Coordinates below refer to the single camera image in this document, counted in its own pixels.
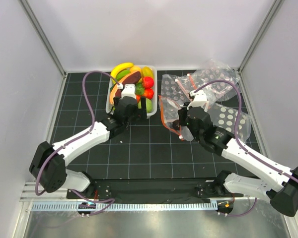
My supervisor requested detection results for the zip bag red zipper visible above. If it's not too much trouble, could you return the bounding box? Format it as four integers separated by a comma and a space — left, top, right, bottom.
158, 96, 194, 142

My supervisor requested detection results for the dark purple eggplant toy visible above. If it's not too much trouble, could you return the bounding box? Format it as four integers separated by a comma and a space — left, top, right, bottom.
172, 119, 181, 131

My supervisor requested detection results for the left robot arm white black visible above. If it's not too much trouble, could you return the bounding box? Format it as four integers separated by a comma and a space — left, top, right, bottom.
29, 96, 148, 198

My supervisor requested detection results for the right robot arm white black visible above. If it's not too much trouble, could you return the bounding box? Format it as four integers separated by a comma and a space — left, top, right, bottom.
177, 107, 298, 217

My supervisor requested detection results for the polka dot bag right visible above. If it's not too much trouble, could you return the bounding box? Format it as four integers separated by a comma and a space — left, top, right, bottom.
208, 103, 251, 142

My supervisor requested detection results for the polka dot bag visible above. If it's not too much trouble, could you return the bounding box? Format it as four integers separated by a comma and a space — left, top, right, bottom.
188, 59, 240, 102
208, 103, 251, 142

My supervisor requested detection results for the white plastic food bin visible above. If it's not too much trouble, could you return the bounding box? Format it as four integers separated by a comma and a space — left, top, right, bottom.
105, 65, 158, 119

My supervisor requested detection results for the polka dot bag back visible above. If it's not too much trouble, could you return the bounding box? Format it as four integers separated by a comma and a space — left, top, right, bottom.
188, 59, 240, 102

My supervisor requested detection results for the red strawberry lower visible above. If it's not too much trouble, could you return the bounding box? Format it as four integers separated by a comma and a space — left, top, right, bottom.
142, 88, 154, 100

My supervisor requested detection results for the red strawberry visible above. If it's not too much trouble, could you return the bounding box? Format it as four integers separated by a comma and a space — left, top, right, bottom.
142, 76, 154, 89
142, 88, 154, 100

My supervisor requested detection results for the red strawberry upper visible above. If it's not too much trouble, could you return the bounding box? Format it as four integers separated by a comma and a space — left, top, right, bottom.
142, 76, 154, 89

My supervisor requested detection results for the hot dog toy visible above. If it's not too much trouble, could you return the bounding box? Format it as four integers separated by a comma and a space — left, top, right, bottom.
109, 71, 141, 105

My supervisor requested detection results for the black grid mat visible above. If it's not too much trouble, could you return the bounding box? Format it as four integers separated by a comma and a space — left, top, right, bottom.
51, 73, 251, 179

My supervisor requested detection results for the yellow starfruit toy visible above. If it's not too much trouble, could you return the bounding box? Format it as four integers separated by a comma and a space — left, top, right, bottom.
142, 66, 154, 79

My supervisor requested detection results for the yellow banana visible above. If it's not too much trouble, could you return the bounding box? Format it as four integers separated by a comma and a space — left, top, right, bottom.
110, 62, 134, 78

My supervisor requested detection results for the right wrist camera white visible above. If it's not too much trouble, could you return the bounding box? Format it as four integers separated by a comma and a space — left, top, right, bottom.
187, 90, 210, 112

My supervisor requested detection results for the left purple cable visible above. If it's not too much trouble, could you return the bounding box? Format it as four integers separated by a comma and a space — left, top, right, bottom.
34, 71, 124, 215

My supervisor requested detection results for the purple cable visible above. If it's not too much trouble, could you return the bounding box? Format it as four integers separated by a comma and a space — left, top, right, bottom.
34, 71, 124, 215
188, 79, 298, 217

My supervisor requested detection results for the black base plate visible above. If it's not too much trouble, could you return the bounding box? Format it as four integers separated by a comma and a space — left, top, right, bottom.
81, 178, 243, 204

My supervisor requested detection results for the slotted cable duct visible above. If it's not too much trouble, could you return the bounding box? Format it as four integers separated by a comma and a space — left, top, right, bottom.
31, 200, 218, 212

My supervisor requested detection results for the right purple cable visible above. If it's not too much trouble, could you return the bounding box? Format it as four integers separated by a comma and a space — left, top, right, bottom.
188, 79, 298, 217

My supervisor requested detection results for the left aluminium frame post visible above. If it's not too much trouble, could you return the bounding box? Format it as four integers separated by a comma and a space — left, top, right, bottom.
18, 0, 66, 77

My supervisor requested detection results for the aluminium frame post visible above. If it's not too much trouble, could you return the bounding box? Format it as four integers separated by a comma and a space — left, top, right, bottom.
238, 0, 285, 74
18, 0, 66, 77

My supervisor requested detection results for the right aluminium frame post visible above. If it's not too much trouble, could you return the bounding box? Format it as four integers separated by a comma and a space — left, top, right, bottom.
238, 0, 285, 74

